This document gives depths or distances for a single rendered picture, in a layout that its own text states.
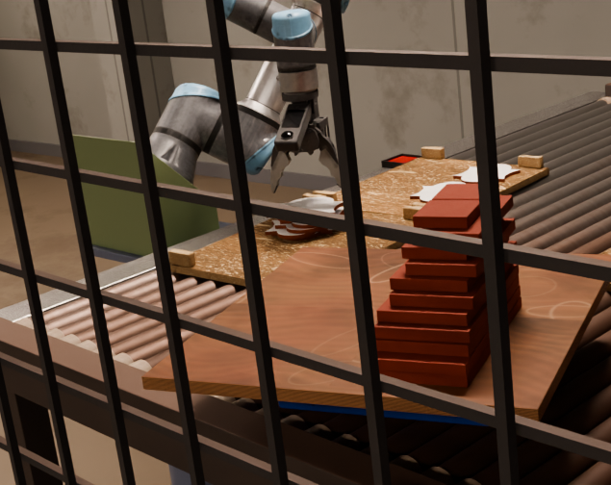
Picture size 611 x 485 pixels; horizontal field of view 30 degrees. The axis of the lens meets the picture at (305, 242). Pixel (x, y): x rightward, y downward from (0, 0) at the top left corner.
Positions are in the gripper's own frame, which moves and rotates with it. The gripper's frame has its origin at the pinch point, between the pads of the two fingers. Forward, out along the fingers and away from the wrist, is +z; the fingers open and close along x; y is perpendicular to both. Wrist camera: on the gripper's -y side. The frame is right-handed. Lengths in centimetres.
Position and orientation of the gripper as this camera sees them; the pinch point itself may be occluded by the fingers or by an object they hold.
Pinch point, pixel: (308, 193)
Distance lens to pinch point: 228.2
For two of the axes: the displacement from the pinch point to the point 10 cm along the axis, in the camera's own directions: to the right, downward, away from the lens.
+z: 1.2, 9.5, 3.0
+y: 2.9, -3.2, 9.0
